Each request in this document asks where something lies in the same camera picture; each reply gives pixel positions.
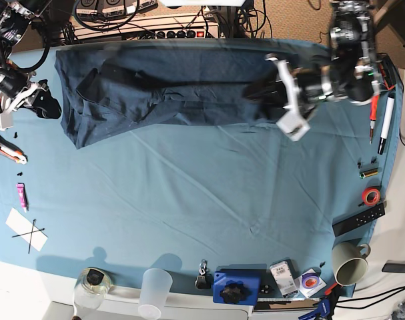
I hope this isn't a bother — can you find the dark blue T-shirt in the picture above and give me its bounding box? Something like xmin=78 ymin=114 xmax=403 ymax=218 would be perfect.
xmin=54 ymin=46 xmax=280 ymax=150

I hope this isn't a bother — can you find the white marker pen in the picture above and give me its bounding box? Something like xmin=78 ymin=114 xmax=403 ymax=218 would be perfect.
xmin=378 ymin=95 xmax=395 ymax=155

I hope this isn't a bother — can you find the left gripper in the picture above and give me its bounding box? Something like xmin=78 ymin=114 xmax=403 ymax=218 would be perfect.
xmin=244 ymin=53 xmax=332 ymax=117

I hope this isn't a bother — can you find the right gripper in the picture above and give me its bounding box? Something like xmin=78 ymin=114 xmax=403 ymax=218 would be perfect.
xmin=0 ymin=69 xmax=61 ymax=119

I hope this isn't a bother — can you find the pink glue tube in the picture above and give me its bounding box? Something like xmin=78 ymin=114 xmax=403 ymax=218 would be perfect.
xmin=16 ymin=183 xmax=28 ymax=213

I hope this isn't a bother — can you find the black key fob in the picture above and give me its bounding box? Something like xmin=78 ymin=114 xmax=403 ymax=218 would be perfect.
xmin=195 ymin=259 xmax=213 ymax=290

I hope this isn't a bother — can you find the blue clamp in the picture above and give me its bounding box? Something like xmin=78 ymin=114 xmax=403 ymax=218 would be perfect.
xmin=298 ymin=283 xmax=342 ymax=320

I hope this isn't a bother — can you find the black remote control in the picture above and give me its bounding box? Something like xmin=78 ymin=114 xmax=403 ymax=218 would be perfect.
xmin=332 ymin=203 xmax=386 ymax=237

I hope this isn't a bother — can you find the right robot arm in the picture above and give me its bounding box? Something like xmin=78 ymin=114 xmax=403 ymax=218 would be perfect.
xmin=0 ymin=1 xmax=61 ymax=119

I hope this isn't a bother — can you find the power strip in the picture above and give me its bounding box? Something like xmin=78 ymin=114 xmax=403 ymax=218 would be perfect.
xmin=135 ymin=28 xmax=223 ymax=40

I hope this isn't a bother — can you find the orange screwdriver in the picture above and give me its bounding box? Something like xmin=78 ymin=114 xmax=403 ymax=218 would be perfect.
xmin=370 ymin=95 xmax=380 ymax=143

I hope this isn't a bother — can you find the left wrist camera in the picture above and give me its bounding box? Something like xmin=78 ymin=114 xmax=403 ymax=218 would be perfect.
xmin=276 ymin=111 xmax=310 ymax=142

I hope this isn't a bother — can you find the glass jar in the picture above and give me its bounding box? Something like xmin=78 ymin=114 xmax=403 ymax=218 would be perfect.
xmin=73 ymin=267 xmax=112 ymax=310

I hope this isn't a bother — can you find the red tape roll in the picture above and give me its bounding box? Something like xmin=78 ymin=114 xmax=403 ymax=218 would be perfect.
xmin=362 ymin=187 xmax=381 ymax=207

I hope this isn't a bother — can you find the clear plastic cup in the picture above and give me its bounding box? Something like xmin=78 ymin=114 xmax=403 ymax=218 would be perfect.
xmin=137 ymin=268 xmax=173 ymax=319

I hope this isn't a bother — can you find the white paper card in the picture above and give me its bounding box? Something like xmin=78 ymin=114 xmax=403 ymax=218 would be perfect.
xmin=5 ymin=208 xmax=48 ymax=251

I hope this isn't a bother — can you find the light blue table cloth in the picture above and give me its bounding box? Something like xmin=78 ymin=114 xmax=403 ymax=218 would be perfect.
xmin=0 ymin=39 xmax=404 ymax=299

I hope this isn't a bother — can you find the gold AA battery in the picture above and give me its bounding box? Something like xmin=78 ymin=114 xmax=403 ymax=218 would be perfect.
xmin=359 ymin=168 xmax=379 ymax=179

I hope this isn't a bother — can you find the blue plastic box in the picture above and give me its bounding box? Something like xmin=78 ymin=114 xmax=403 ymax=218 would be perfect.
xmin=212 ymin=269 xmax=261 ymax=306

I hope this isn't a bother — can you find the purple tape pack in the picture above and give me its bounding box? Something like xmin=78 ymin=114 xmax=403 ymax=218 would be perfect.
xmin=294 ymin=269 xmax=326 ymax=298

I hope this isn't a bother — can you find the orange utility knife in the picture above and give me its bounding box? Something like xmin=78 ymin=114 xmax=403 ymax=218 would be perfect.
xmin=0 ymin=136 xmax=27 ymax=165

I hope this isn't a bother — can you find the white labelled box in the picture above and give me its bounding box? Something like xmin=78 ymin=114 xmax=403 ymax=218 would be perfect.
xmin=269 ymin=261 xmax=299 ymax=298

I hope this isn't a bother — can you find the beige ceramic mug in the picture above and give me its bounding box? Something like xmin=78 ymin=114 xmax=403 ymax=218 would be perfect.
xmin=332 ymin=242 xmax=371 ymax=286

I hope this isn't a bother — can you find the orange black tool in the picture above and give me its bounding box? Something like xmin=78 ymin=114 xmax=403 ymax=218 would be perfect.
xmin=379 ymin=53 xmax=396 ymax=90

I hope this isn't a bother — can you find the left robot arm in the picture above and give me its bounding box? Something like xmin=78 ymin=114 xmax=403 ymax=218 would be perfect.
xmin=243 ymin=1 xmax=380 ymax=119

